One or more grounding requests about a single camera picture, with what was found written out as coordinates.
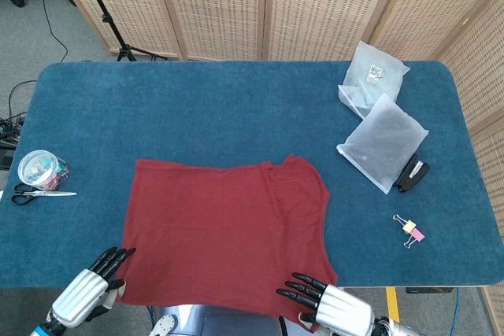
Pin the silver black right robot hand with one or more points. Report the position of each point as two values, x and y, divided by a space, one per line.
342 312

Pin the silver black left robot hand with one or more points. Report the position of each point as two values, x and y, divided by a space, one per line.
78 296

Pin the red T-shirt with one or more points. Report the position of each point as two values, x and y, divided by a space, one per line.
220 233

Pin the small flat black box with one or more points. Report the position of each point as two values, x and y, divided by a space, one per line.
429 290

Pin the pink binder clip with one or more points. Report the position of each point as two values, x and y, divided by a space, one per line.
417 235

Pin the yellow binder clip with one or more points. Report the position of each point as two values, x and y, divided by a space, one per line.
408 226

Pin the blue-grey robot torso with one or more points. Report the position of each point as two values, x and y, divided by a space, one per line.
220 326

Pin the clear jar of clips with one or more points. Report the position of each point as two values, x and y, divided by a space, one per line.
39 168

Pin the black stapler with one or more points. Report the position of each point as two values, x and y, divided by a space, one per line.
413 174

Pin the plain frosted plastic bag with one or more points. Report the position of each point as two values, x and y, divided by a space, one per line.
382 143

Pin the frosted bag with printed label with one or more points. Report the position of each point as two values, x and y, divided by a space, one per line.
370 84

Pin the blue table cover mat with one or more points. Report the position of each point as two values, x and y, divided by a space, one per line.
236 108

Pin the black tripod stand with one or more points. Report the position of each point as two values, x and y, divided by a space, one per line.
112 25

